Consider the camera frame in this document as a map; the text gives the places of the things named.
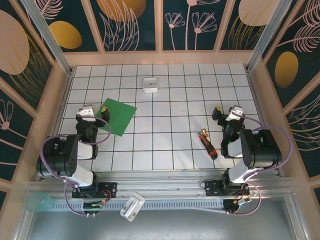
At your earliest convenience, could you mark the white square desk clock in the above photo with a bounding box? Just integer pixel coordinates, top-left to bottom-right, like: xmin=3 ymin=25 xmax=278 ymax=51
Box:
xmin=142 ymin=77 xmax=160 ymax=94

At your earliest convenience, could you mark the teal plastic cup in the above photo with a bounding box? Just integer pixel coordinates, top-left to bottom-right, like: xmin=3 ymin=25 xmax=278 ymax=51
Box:
xmin=26 ymin=191 xmax=54 ymax=213

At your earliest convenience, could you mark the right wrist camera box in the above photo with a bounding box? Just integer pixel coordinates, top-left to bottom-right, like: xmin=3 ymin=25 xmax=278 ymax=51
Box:
xmin=225 ymin=105 xmax=244 ymax=122

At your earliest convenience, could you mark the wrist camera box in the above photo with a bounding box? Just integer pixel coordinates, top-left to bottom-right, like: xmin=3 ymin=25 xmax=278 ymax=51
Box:
xmin=76 ymin=105 xmax=97 ymax=123
xmin=225 ymin=105 xmax=244 ymax=122

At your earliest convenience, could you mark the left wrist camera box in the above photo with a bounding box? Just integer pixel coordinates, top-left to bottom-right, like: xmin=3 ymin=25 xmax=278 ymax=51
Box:
xmin=76 ymin=105 xmax=97 ymax=123

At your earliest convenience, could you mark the aluminium side rail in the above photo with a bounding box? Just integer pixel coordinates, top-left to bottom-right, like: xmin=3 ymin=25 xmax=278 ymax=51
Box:
xmin=41 ymin=71 xmax=75 ymax=180
xmin=246 ymin=69 xmax=285 ymax=177

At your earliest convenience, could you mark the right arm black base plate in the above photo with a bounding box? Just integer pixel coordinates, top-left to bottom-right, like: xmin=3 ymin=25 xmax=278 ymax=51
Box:
xmin=204 ymin=180 xmax=250 ymax=197

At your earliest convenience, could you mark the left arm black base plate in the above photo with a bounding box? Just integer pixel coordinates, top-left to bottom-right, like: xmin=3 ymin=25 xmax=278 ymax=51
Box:
xmin=71 ymin=182 xmax=118 ymax=199

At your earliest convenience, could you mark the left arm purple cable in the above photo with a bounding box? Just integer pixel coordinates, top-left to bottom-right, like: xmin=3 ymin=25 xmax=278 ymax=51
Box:
xmin=39 ymin=116 xmax=113 ymax=217

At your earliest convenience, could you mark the white plastic bracket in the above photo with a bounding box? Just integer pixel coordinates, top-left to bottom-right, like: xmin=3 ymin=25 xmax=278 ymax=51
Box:
xmin=119 ymin=192 xmax=146 ymax=223

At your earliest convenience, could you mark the long aluminium mounting rail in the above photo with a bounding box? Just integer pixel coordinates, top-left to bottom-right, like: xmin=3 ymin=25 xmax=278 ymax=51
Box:
xmin=27 ymin=171 xmax=295 ymax=201

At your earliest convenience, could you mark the grey slotted cable duct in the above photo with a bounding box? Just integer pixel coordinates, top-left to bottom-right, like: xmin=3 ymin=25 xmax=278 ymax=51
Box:
xmin=51 ymin=199 xmax=226 ymax=212

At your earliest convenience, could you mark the aluminium corner post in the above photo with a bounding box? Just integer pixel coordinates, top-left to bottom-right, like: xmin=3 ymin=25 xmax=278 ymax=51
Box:
xmin=244 ymin=0 xmax=295 ymax=73
xmin=21 ymin=0 xmax=75 ymax=76

